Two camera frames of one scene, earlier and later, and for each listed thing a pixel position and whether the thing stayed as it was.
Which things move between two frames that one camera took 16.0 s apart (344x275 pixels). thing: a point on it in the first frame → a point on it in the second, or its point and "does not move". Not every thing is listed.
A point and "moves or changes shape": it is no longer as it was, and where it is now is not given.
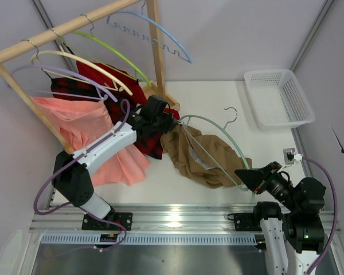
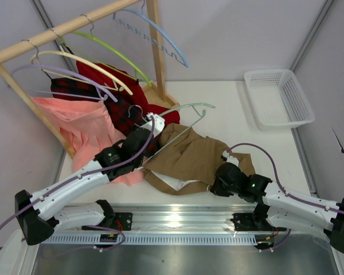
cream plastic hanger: [114, 85] does not move
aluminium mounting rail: [241, 218] does not move
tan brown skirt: [205, 157] moves or changes shape
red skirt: [122, 79] does not move
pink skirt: [78, 121] does not move
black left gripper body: [165, 123] → [143, 134]
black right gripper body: [262, 182] → [222, 171]
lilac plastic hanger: [102, 94] does not move
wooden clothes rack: [160, 89] does not move
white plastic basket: [277, 99] does not move
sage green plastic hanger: [241, 187] → [194, 106]
